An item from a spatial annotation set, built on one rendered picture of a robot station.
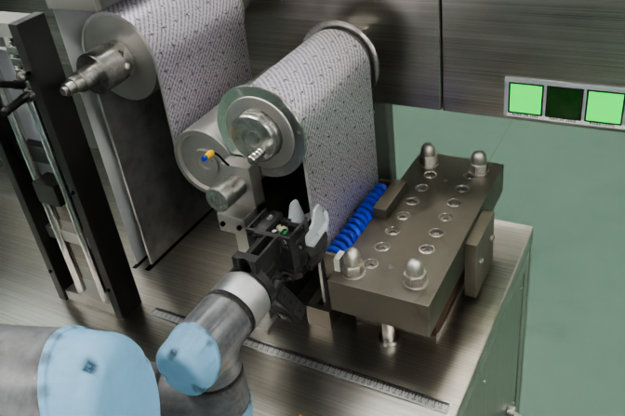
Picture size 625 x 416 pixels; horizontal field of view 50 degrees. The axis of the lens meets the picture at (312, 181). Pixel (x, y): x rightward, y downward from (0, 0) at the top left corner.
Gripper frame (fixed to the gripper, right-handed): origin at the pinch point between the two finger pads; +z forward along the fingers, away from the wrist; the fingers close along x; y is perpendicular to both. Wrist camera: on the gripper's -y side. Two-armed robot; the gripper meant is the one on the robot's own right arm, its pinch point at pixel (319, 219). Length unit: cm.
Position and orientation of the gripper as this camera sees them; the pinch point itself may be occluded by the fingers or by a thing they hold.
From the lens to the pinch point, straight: 104.1
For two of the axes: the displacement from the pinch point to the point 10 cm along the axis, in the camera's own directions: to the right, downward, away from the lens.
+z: 4.7, -5.2, 7.2
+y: -1.1, -8.4, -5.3
